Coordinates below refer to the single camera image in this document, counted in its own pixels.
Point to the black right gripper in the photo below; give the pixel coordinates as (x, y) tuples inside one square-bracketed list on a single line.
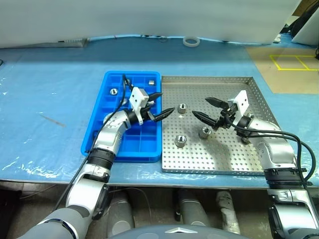
[(228, 117)]

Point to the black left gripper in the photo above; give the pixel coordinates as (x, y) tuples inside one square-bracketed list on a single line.
[(147, 113)]

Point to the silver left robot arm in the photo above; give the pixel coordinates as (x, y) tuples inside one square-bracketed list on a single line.
[(109, 139)]

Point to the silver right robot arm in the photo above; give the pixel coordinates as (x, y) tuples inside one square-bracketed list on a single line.
[(276, 149)]

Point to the blue compartment tray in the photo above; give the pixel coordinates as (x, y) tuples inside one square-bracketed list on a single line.
[(147, 144)]

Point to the brown cardboard box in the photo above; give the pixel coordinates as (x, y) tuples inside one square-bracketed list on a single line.
[(302, 7)]

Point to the perforated metal tray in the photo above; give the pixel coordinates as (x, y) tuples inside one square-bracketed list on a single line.
[(194, 159)]

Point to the white tape roll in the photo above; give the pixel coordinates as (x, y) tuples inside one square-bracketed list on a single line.
[(185, 42)]

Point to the yellow tape outline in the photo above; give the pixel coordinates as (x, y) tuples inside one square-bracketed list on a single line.
[(274, 62)]

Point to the brown cardboard sheet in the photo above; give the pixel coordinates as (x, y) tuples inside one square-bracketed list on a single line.
[(286, 79)]

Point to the white backdrop board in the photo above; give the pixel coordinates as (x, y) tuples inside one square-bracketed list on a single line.
[(149, 17)]

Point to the white scuffed rounded shape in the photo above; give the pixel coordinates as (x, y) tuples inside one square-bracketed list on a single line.
[(227, 211)]

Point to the dark grey rounded cylinder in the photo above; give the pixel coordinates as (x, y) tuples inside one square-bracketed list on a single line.
[(120, 216), (193, 211)]

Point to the grey power strip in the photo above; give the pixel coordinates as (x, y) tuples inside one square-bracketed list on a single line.
[(74, 42)]

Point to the blue plastic table cover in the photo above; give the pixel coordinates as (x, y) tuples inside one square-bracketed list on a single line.
[(49, 87)]

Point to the white leaning board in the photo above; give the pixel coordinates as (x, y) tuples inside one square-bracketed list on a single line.
[(307, 32)]

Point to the grey robot torso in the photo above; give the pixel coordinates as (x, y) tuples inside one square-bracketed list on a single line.
[(174, 232)]

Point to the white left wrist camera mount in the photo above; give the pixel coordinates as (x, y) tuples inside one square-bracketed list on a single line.
[(137, 98)]

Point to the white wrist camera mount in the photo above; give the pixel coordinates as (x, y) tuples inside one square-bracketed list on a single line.
[(137, 98), (241, 102)]

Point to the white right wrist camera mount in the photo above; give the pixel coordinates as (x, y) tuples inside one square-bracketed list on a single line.
[(241, 102)]

